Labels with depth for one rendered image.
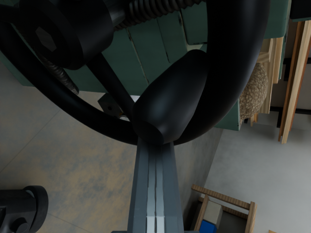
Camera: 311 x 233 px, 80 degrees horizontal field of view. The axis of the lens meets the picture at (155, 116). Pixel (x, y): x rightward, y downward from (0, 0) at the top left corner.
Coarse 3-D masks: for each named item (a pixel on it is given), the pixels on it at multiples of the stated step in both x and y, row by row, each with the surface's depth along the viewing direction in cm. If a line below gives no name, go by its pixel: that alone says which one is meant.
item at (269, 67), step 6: (276, 42) 38; (270, 60) 41; (264, 66) 42; (270, 66) 42; (270, 72) 43; (270, 78) 44; (270, 84) 45; (270, 90) 46; (270, 96) 47; (264, 102) 49; (264, 108) 50
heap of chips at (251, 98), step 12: (252, 72) 37; (264, 72) 38; (252, 84) 34; (264, 84) 36; (240, 96) 34; (252, 96) 34; (264, 96) 36; (240, 108) 35; (252, 108) 36; (240, 120) 37
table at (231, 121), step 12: (180, 12) 19; (168, 24) 20; (180, 24) 19; (168, 36) 21; (180, 36) 20; (168, 48) 22; (180, 48) 21; (192, 48) 22; (204, 48) 30; (168, 60) 23; (228, 120) 38
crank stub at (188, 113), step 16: (176, 64) 9; (192, 64) 9; (208, 64) 10; (160, 80) 8; (176, 80) 8; (192, 80) 8; (144, 96) 8; (160, 96) 7; (176, 96) 7; (192, 96) 8; (144, 112) 7; (160, 112) 7; (176, 112) 7; (192, 112) 8; (144, 128) 7; (160, 128) 7; (176, 128) 7; (160, 144) 8
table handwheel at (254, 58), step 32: (32, 0) 12; (64, 0) 13; (96, 0) 14; (128, 0) 18; (224, 0) 8; (256, 0) 8; (0, 32) 21; (32, 32) 14; (64, 32) 13; (96, 32) 14; (224, 32) 9; (256, 32) 9; (32, 64) 24; (64, 64) 15; (96, 64) 16; (224, 64) 10; (64, 96) 25; (128, 96) 19; (224, 96) 11; (96, 128) 25; (128, 128) 22; (192, 128) 15
